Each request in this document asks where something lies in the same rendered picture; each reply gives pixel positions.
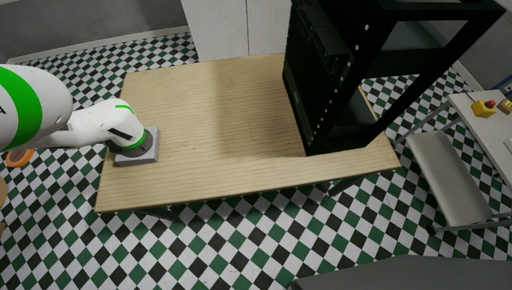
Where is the black server rack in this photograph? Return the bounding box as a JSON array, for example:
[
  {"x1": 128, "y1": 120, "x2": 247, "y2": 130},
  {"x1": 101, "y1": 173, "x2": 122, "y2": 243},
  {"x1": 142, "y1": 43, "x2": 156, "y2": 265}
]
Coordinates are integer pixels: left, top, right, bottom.
[{"x1": 282, "y1": 0, "x2": 507, "y2": 157}]

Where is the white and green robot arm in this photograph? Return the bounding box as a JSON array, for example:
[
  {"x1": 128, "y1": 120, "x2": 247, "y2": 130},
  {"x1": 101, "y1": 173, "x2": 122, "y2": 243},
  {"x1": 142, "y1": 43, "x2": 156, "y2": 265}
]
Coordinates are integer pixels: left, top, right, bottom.
[{"x1": 0, "y1": 64, "x2": 153, "y2": 158}]

